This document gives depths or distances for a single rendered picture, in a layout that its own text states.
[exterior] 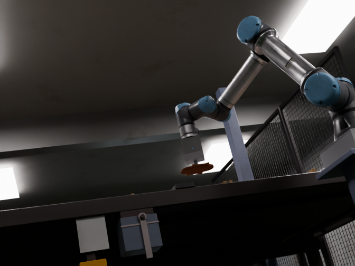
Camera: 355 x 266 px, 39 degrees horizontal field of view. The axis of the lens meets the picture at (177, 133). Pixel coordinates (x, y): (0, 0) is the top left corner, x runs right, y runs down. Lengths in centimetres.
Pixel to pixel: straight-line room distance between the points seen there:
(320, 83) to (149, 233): 81
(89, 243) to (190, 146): 66
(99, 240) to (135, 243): 13
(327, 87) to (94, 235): 97
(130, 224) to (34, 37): 301
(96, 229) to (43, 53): 316
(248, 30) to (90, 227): 99
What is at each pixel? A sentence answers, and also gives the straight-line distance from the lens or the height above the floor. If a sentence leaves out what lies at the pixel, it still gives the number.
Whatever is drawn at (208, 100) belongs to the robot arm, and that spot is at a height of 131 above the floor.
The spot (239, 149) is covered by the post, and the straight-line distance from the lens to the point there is 437.
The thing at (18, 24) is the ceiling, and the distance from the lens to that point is 443.
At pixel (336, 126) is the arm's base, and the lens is 200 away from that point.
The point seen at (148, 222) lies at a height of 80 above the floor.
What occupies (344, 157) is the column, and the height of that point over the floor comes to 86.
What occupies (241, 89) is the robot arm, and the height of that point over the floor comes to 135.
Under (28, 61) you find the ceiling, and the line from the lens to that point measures 490.
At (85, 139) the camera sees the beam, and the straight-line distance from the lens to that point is 580.
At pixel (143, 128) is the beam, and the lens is 593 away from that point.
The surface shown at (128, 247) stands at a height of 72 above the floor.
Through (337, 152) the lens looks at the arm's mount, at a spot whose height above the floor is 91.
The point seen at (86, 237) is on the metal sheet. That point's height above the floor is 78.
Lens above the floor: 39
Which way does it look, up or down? 22 degrees up
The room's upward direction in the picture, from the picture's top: 13 degrees counter-clockwise
